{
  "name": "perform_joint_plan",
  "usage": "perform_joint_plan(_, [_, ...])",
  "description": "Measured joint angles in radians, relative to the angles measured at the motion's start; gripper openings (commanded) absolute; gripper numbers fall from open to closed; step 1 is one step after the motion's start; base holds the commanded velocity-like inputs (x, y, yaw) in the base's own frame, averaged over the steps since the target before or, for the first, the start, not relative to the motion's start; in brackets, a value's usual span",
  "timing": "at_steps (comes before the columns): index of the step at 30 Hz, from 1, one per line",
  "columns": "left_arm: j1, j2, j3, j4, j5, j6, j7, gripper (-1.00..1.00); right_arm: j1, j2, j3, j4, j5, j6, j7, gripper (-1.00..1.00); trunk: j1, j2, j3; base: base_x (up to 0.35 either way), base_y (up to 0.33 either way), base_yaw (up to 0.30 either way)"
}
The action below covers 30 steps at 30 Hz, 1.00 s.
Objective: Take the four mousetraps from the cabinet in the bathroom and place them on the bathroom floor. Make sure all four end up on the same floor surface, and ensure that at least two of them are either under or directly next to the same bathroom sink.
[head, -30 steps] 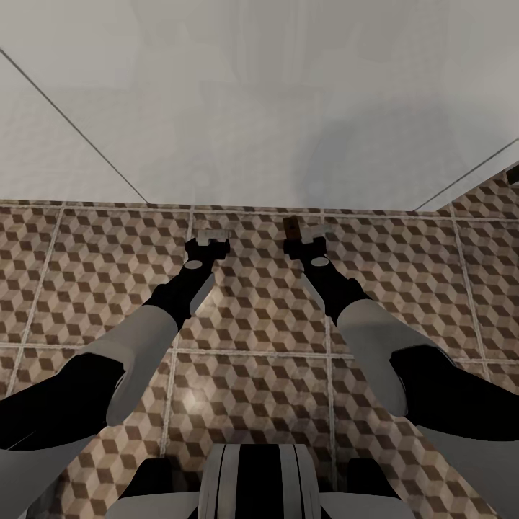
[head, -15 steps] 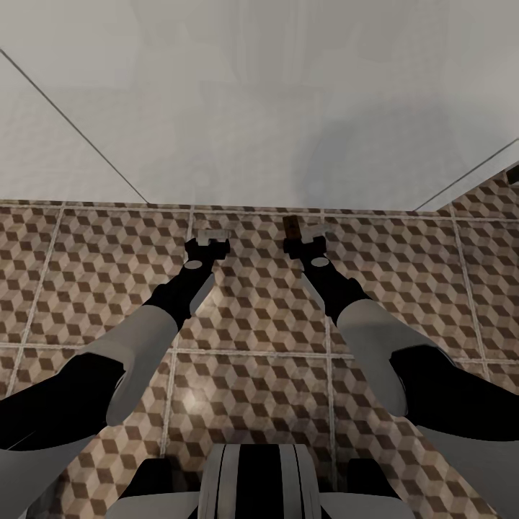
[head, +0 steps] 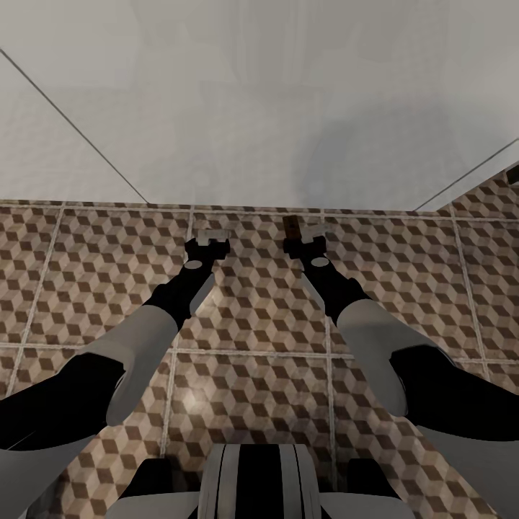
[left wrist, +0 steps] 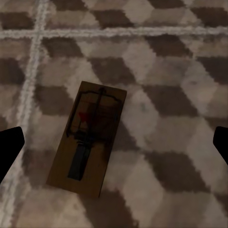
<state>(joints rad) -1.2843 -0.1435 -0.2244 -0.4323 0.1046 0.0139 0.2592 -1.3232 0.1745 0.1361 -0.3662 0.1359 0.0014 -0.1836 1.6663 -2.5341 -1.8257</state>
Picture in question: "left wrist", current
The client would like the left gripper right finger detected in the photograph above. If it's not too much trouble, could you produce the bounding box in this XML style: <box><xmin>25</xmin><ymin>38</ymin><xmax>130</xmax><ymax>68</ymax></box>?
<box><xmin>213</xmin><ymin>126</ymin><xmax>228</xmax><ymax>165</ymax></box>

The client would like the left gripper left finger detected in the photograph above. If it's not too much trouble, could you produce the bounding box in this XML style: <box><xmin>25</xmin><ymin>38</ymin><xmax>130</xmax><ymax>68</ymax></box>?
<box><xmin>0</xmin><ymin>126</ymin><xmax>25</xmax><ymax>184</ymax></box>

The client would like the mousetrap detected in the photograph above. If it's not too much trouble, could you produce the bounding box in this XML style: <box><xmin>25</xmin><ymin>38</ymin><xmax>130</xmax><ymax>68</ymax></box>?
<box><xmin>46</xmin><ymin>81</ymin><xmax>127</xmax><ymax>200</ymax></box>

